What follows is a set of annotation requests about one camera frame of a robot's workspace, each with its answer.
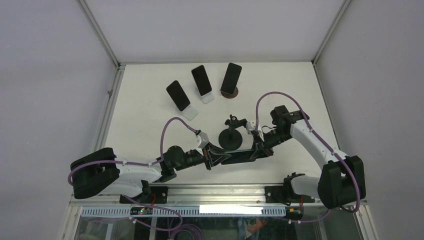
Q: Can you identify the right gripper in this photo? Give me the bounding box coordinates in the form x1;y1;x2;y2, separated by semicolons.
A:
248;127;293;160

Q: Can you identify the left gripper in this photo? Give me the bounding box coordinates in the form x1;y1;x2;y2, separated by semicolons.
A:
174;141;231;171

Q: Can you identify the black phone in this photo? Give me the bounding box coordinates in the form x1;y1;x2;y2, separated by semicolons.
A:
220;149;258;165
191;65;212;96
166;80;191;112
220;62;242;95

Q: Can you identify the black tall clamp stand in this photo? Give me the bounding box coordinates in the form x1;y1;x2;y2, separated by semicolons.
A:
218;114;248;151

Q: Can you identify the white folding phone stand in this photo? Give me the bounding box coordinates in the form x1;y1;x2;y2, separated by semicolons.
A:
200;92;215;104

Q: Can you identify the wooden base phone stand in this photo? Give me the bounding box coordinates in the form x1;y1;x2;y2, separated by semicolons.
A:
220;86;239;99

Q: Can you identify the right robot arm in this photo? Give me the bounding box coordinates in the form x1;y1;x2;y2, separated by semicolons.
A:
246;105;366;210

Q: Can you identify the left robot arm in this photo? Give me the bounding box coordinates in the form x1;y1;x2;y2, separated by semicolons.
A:
67;143;232;203

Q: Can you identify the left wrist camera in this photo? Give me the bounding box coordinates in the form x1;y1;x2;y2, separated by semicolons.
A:
195;130;210;149

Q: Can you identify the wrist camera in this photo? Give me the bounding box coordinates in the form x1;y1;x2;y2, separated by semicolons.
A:
195;130;210;149
245;120;264;141

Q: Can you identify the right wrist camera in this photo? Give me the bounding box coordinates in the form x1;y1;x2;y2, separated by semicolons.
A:
245;120;264;141

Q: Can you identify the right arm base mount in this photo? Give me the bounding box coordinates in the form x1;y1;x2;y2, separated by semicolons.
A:
264;185;316;206

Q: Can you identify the aluminium frame rail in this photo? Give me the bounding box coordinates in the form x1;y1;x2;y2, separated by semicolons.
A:
69;183;324;207

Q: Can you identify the white slotted cable duct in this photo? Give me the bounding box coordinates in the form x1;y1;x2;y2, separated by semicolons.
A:
81;205;286;218

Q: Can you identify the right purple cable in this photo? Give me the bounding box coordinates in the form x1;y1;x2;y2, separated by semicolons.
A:
254;91;362;224

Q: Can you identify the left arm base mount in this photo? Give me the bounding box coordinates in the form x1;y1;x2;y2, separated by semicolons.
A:
131;186;169;205

